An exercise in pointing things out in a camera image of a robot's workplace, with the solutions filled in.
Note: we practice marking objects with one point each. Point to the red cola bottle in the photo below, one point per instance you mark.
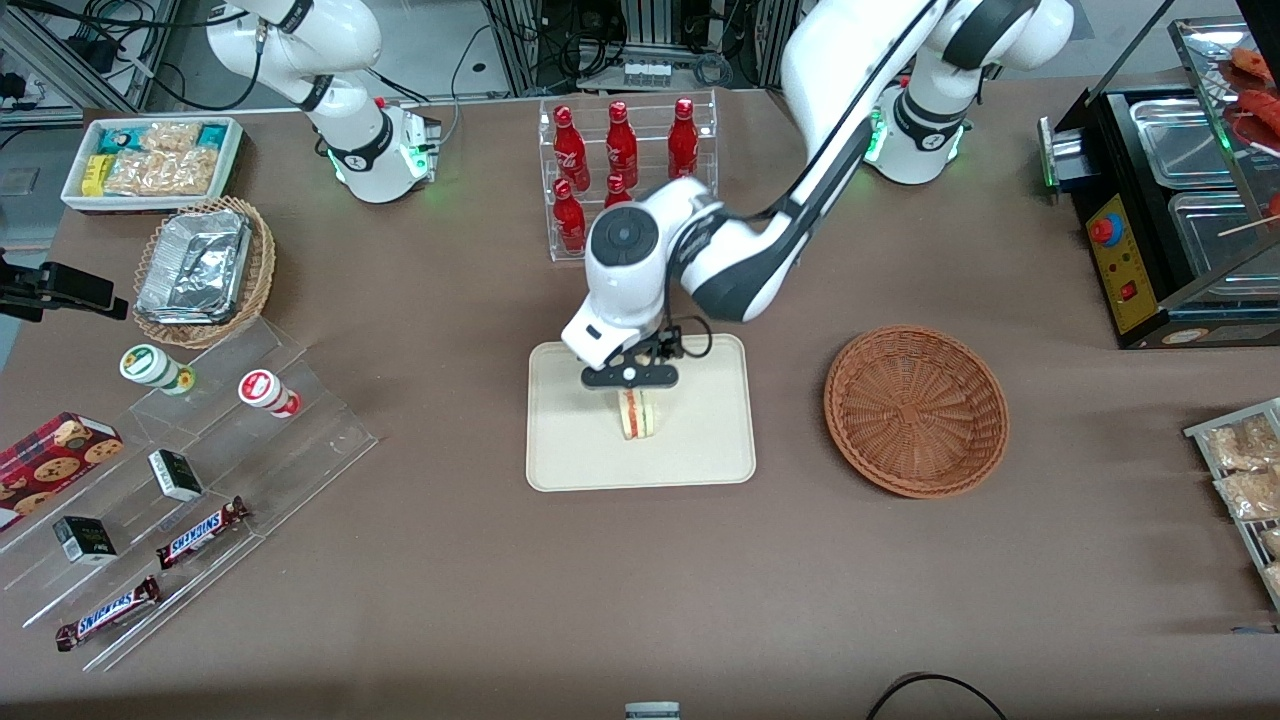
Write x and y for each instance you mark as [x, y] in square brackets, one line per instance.
[621, 148]
[568, 222]
[683, 140]
[617, 190]
[570, 150]

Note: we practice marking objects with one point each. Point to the clear cracker bag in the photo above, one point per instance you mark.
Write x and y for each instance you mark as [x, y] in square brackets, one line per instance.
[135, 172]
[190, 170]
[170, 136]

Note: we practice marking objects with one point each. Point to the tray of packaged snacks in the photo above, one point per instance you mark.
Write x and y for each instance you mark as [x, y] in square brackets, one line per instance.
[1200, 432]

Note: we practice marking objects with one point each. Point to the aluminium foil container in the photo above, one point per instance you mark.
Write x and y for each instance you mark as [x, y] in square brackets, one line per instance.
[195, 265]

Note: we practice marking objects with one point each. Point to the cream plastic tray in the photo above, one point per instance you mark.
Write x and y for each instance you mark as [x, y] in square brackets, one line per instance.
[570, 450]

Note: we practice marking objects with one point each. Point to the clear acrylic stepped shelf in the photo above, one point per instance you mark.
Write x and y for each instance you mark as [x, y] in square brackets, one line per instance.
[300, 450]

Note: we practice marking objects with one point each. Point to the white snack bin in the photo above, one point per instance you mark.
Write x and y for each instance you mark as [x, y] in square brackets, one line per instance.
[72, 195]

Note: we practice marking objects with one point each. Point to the wooden skewer stick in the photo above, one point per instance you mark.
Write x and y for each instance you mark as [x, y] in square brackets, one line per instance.
[1250, 226]

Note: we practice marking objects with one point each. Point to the small black box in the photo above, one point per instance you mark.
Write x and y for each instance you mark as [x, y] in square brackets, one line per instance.
[176, 475]
[85, 540]

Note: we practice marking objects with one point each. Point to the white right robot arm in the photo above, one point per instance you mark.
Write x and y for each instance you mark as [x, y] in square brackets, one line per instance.
[350, 150]

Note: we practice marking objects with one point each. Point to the red cookie box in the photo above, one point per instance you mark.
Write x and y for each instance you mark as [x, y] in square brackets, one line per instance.
[50, 465]

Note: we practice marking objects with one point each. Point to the brown wicker basket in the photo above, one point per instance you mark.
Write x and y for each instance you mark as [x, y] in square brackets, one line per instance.
[915, 410]

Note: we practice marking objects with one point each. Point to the white power strip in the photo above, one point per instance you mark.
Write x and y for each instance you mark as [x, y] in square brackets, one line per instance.
[647, 72]

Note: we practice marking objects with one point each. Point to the red sausage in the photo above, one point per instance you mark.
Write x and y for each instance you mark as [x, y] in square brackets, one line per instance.
[1262, 112]
[1255, 62]

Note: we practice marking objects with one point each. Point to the teal snack packet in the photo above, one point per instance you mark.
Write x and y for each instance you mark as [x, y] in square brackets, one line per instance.
[118, 138]
[213, 134]

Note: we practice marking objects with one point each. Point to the clear pastry bag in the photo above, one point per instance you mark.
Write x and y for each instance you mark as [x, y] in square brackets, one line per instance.
[1250, 493]
[1272, 542]
[1240, 445]
[1274, 578]

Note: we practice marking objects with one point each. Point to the aluminium frame rack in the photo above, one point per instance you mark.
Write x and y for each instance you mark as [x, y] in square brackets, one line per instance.
[520, 45]

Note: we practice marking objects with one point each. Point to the light wicker basket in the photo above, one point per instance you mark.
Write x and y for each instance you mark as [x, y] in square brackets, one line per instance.
[262, 270]

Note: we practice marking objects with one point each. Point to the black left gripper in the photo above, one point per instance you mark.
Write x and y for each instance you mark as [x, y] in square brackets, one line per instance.
[662, 349]

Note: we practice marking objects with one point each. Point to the steel food pan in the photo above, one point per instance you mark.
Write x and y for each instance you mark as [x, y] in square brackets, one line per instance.
[1180, 145]
[1215, 235]

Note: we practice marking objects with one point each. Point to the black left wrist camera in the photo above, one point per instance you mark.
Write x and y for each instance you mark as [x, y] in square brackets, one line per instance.
[662, 346]

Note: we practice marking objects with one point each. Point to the green-lid drink bottle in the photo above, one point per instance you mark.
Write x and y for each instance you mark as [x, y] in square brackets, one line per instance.
[150, 366]

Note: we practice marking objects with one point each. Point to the triangular sandwich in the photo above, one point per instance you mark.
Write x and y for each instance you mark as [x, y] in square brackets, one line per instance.
[637, 415]

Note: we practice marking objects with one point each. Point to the black clamp device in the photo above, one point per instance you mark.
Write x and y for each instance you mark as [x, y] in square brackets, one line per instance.
[70, 285]

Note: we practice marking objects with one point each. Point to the black hot food appliance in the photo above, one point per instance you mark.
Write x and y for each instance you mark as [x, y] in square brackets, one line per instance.
[1120, 265]

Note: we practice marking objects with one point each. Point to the Snickers chocolate bar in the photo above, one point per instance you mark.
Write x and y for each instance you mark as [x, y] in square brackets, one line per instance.
[105, 613]
[200, 533]

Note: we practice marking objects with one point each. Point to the small grey box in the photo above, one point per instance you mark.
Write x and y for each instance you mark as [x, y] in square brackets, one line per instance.
[652, 711]

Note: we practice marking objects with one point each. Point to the red-lid drink bottle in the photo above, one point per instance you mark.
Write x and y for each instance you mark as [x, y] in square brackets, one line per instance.
[264, 390]

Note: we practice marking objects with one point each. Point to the yellow snack packet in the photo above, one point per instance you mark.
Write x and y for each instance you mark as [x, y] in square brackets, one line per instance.
[95, 175]

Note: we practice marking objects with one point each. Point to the clear acrylic bottle rack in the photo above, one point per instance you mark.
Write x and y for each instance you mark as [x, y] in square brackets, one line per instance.
[547, 110]

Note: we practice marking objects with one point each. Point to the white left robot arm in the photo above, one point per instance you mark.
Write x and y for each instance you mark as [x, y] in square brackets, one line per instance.
[830, 90]

